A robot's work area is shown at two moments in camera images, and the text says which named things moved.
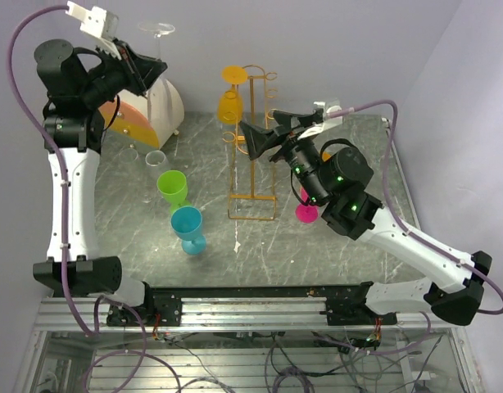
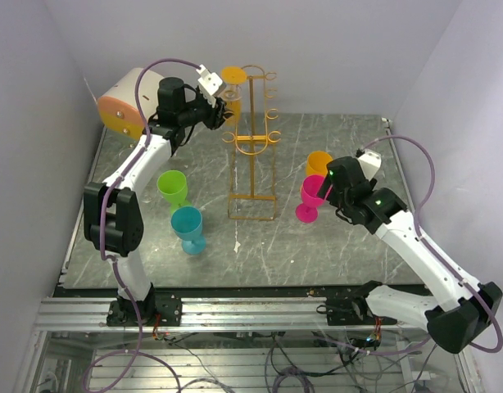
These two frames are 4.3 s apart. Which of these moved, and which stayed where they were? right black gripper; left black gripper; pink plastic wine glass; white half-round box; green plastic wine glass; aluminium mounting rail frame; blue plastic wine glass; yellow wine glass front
Moved: right black gripper; left black gripper
Stayed: pink plastic wine glass; green plastic wine glass; yellow wine glass front; aluminium mounting rail frame; white half-round box; blue plastic wine glass
